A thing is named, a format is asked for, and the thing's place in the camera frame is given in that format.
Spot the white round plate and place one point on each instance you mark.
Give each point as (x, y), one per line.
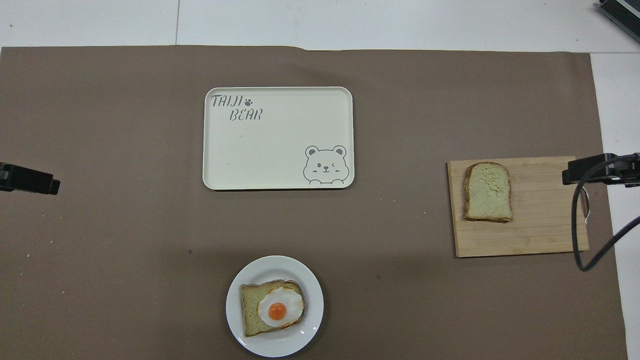
(272, 267)

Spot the plain bread slice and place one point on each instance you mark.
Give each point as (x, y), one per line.
(489, 192)

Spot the fried egg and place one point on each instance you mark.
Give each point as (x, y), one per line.
(280, 307)

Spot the wooden cutting board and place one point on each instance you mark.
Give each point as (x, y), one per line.
(542, 220)

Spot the cream tray with bear print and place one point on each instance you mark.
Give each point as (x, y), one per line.
(270, 150)

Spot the bread slice under egg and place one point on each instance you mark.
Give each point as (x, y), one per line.
(250, 312)

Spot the grey ribbed metal box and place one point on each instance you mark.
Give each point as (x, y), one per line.
(622, 14)

